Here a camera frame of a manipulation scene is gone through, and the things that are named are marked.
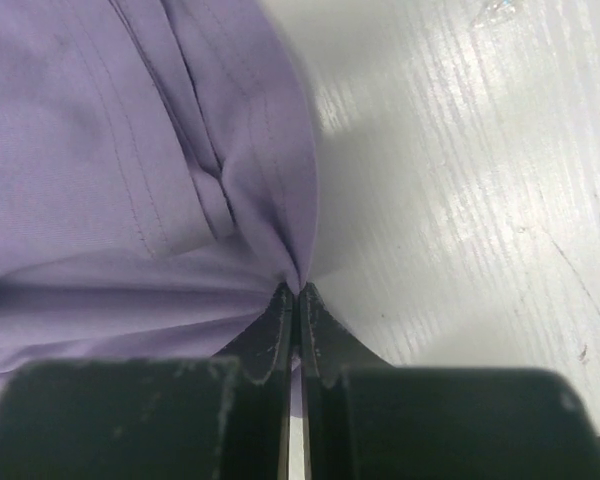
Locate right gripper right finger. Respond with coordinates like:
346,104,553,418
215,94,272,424
297,285,600,479

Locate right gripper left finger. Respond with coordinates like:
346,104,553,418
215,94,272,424
0,285,295,479

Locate purple t shirt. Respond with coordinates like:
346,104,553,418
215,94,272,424
0,1,318,391

